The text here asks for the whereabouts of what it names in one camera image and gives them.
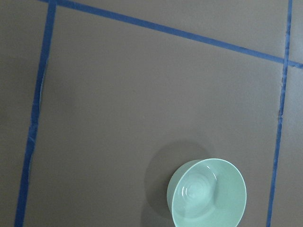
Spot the green bowl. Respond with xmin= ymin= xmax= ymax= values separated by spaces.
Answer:
xmin=167 ymin=158 xmax=247 ymax=227

